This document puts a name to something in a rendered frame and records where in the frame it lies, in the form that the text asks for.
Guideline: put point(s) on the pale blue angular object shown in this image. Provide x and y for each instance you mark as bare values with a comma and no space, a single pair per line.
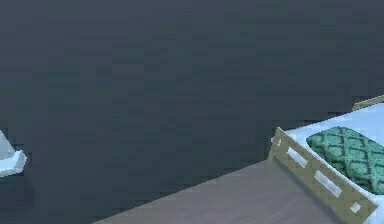
10,161

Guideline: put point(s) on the olive framed pale blue bed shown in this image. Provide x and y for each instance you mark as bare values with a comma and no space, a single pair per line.
310,168

